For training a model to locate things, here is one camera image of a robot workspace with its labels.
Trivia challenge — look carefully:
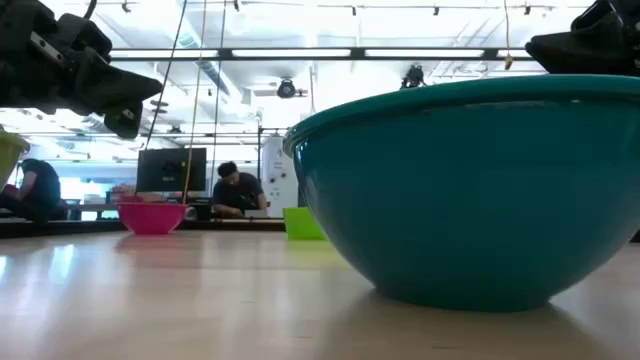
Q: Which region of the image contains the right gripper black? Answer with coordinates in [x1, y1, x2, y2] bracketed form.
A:
[524, 0, 640, 77]

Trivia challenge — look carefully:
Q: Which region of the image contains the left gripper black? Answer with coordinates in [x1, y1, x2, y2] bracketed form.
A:
[0, 0, 164, 141]

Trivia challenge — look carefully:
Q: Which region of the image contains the black computer monitor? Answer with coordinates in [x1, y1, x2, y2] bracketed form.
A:
[135, 147, 208, 194]

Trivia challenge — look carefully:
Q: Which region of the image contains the background work desk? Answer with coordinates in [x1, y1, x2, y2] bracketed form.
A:
[63, 201, 121, 222]

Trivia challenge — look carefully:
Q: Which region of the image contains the person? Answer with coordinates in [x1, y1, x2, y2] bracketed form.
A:
[211, 160, 270, 220]
[0, 158, 63, 224]

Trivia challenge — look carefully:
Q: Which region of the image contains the pink plastic bowl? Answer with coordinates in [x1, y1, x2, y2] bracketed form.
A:
[115, 201, 189, 236]

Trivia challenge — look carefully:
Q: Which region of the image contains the yellow-green bowl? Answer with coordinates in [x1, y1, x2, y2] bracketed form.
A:
[0, 130, 31, 192]

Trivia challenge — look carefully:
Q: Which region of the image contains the white cabinet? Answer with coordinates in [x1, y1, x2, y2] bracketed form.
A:
[260, 135, 300, 219]

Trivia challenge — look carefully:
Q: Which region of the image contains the large teal bowl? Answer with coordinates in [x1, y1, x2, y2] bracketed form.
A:
[282, 73, 640, 314]

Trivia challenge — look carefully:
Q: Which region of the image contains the black hanging cable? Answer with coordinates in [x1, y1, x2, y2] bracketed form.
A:
[144, 0, 189, 151]
[208, 0, 228, 197]

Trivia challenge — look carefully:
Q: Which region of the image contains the yellow hanging cable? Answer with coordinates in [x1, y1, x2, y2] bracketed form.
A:
[181, 0, 209, 206]

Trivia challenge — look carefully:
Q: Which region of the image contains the thin yellow cable with plug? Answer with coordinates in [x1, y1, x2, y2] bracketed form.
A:
[502, 0, 515, 71]

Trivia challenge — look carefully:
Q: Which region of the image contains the black overhead camera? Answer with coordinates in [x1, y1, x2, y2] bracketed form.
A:
[276, 77, 298, 100]

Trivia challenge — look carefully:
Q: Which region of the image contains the black ceiling-mounted camera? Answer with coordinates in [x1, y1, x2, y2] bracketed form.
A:
[399, 64, 428, 91]

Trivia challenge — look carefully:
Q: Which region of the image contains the black horizontal frame beam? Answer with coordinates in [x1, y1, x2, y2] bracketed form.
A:
[108, 46, 536, 63]

